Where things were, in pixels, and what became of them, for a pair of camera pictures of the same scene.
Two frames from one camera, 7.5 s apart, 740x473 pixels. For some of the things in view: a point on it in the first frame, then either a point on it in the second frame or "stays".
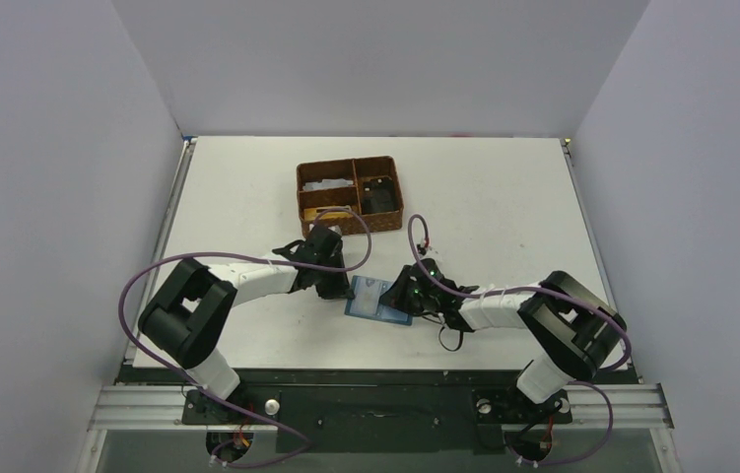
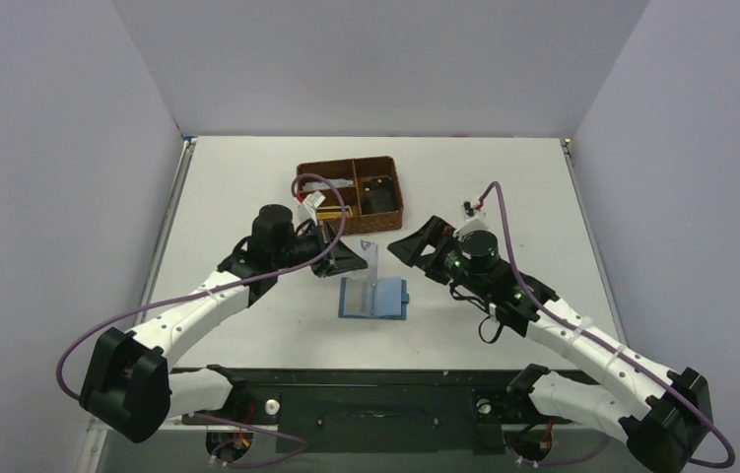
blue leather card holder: [367, 303] stays
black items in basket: [378, 195] stays
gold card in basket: [310, 214] stays
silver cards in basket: [327, 183] stays
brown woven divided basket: [369, 185] stays
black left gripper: [329, 281] to [325, 249]
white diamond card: [367, 296] to [369, 251]
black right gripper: [405, 295] to [436, 241]
